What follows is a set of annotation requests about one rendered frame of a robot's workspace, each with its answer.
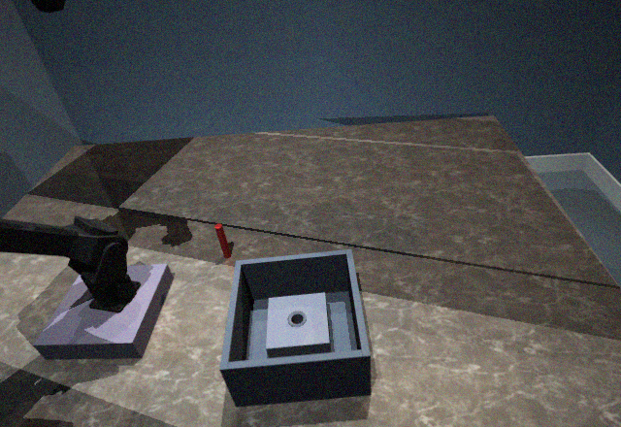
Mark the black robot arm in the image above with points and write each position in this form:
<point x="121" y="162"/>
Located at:
<point x="95" y="250"/>

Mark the red peg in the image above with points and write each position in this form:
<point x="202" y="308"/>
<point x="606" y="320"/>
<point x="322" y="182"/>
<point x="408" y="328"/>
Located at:
<point x="222" y="239"/>

